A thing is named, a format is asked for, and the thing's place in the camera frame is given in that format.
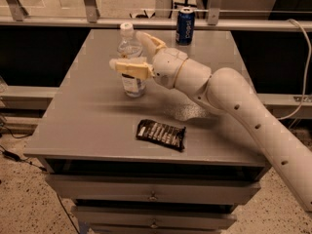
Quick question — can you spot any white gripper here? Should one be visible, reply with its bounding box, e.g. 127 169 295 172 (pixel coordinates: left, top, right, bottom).
109 31 188 89

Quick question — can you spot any clear plastic water bottle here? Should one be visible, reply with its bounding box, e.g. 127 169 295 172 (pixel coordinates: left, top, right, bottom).
117 22 146 98

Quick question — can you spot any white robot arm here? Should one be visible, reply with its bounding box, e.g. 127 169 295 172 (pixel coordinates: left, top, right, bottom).
109 31 312 214

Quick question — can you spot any blue Pepsi can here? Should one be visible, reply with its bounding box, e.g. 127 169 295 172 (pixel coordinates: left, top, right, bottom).
175 7 195 45

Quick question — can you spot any black snack wrapper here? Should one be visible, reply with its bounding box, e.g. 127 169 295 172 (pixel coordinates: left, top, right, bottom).
136 119 186 152

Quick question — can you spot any grey drawer cabinet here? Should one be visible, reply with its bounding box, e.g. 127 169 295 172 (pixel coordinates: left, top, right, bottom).
25 29 269 234

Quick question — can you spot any upper grey drawer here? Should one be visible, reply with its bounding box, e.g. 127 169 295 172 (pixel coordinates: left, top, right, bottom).
46 175 260 205

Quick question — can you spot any grey drawer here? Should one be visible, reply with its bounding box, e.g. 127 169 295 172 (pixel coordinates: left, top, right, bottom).
46 175 260 205
71 207 236 230

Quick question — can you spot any metal window railing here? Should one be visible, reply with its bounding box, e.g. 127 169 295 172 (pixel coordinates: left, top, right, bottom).
0 0 312 32

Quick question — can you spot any lower grey drawer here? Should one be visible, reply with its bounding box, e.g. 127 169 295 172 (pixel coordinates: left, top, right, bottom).
71 207 236 230

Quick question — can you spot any white cable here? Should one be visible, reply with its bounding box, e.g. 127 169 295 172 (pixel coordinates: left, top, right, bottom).
276 18 312 122

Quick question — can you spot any black floor cable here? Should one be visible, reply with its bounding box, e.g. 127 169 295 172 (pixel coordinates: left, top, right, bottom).
0 124 81 234

